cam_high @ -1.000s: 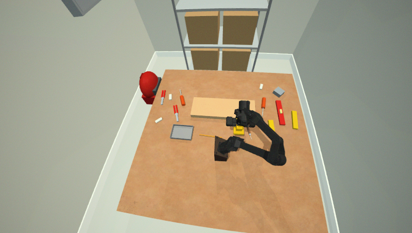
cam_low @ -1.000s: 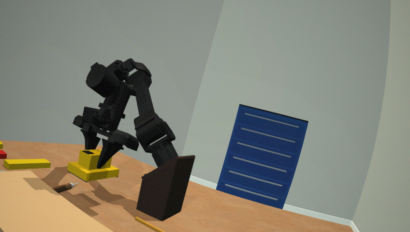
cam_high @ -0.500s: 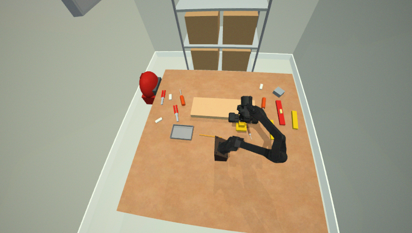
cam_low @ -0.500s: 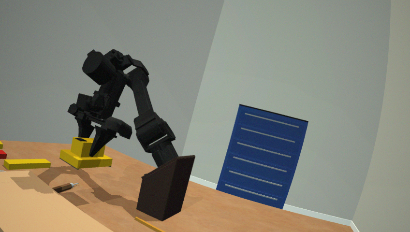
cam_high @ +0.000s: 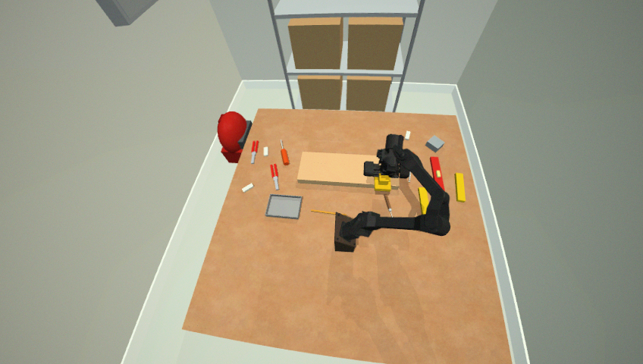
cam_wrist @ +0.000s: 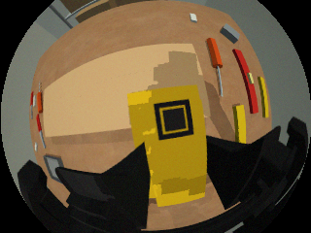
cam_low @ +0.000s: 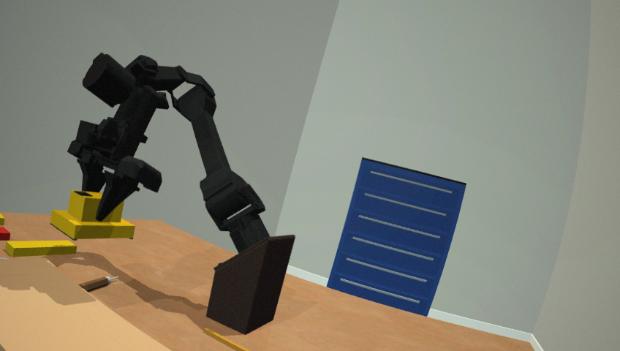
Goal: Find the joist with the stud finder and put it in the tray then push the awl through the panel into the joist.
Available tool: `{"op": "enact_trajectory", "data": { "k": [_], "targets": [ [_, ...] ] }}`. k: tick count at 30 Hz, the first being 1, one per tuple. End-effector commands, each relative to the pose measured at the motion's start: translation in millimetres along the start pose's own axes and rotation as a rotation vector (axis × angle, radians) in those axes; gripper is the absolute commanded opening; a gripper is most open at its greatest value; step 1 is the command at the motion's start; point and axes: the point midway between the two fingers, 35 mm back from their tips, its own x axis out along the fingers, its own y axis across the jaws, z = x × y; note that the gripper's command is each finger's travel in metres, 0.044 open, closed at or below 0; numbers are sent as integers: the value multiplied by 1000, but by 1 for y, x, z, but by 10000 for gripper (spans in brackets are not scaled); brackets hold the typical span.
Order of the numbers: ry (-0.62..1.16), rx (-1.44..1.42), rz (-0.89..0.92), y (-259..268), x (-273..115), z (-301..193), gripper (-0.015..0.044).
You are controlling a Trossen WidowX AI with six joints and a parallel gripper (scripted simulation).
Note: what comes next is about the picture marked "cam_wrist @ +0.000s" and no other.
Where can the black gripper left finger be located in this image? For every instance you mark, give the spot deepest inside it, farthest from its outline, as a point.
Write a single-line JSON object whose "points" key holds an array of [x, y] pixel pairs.
{"points": [[125, 185]]}

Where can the red flat bar with yellow patch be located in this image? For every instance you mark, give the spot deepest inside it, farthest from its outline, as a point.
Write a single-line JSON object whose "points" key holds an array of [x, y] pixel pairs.
{"points": [[248, 79]]}

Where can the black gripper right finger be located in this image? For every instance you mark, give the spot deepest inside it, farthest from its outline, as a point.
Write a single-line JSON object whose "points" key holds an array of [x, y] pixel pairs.
{"points": [[231, 165]]}

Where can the grey square block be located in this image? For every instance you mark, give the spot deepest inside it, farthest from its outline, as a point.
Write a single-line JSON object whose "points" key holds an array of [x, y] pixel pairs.
{"points": [[230, 34]]}

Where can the grey shallow tray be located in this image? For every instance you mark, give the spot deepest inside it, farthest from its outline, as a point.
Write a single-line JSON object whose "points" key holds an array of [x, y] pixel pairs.
{"points": [[53, 162]]}

